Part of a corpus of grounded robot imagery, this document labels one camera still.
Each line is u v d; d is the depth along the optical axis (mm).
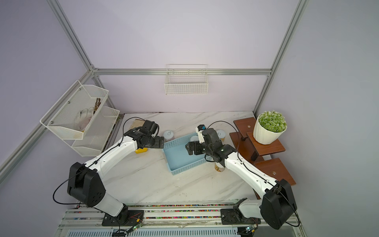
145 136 623
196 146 697
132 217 733
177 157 957
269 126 673
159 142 785
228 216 734
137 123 1149
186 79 954
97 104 808
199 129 708
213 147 601
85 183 430
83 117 782
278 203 398
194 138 1005
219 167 857
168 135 1012
